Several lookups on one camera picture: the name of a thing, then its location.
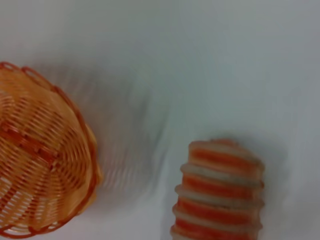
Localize orange striped bread roll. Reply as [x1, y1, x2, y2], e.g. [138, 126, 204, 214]
[169, 138, 266, 240]

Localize orange woven plastic basket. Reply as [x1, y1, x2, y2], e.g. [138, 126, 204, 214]
[0, 61, 104, 238]

